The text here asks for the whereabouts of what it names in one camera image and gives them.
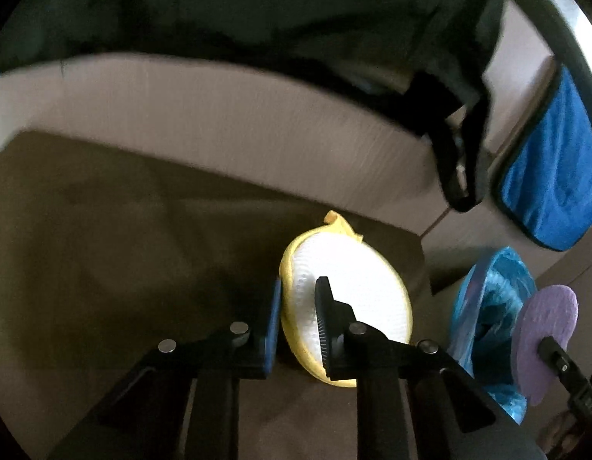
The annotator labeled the purple round pad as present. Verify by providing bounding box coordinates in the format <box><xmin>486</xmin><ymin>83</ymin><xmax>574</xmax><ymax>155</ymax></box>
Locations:
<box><xmin>510</xmin><ymin>284</ymin><xmax>579</xmax><ymax>406</ymax></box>

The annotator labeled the yellow pomelo peel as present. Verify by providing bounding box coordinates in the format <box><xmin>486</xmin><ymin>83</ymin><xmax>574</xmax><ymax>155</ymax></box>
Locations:
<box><xmin>280</xmin><ymin>211</ymin><xmax>413</xmax><ymax>388</ymax></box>

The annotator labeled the blue lined trash bin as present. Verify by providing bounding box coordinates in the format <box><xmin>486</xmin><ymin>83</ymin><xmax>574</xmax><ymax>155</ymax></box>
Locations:
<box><xmin>448</xmin><ymin>247</ymin><xmax>536</xmax><ymax>424</ymax></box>

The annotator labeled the person right hand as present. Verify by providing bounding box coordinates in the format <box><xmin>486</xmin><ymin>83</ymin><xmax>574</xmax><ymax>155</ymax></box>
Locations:
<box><xmin>536</xmin><ymin>410</ymin><xmax>579</xmax><ymax>457</ymax></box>

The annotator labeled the blue towel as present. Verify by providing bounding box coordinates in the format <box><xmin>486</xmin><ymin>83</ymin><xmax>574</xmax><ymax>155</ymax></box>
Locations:
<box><xmin>492</xmin><ymin>67</ymin><xmax>592</xmax><ymax>251</ymax></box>

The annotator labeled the black bag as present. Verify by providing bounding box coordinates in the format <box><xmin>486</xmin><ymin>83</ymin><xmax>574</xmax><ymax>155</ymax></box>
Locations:
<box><xmin>0</xmin><ymin>0</ymin><xmax>504</xmax><ymax>212</ymax></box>

